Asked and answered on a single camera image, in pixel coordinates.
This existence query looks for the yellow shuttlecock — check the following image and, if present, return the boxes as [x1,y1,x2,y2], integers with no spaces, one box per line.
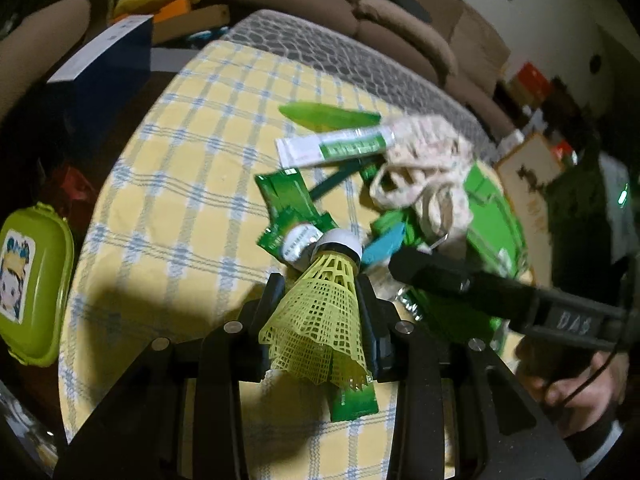
[258,229,369,389]

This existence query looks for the red boxes stack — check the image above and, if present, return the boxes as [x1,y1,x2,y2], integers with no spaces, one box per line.
[506,62,553,110]

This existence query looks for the black oval pad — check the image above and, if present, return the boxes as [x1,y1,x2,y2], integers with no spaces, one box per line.
[388,0,432,24]

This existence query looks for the green fabric bag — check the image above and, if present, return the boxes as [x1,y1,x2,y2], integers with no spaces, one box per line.
[371,162,534,284]

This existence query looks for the brown sofa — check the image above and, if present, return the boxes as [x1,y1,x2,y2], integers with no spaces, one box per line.
[224,0,514,138]

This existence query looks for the green snack packet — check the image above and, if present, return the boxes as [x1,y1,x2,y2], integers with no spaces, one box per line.
[254,169,337,271]

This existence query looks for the green lunch box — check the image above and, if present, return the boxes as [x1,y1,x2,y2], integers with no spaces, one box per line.
[1,203,75,367]

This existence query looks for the dark blue box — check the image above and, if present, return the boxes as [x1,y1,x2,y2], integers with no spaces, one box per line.
[48,15,153,136]

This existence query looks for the cardboard box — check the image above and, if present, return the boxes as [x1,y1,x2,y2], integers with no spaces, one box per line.
[496,133,563,287]

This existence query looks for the beige cushion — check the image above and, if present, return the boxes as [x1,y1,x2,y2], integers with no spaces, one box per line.
[355,0,459,76]

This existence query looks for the brown armchair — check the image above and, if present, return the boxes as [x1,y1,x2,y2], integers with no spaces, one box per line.
[0,0,91,119]

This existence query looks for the white green sachet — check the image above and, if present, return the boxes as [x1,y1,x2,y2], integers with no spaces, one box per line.
[276,126,396,169]

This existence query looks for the cream patterned cloth bag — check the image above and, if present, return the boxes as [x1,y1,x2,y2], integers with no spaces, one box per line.
[369,115,475,260]

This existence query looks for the green plastic leaf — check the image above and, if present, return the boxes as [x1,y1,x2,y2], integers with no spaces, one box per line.
[279,101,381,133]

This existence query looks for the yellow checked tablecloth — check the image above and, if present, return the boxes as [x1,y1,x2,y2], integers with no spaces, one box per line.
[58,40,488,479]

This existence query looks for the person's right hand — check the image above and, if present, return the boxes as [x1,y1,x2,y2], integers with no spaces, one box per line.
[515,337,629,438]

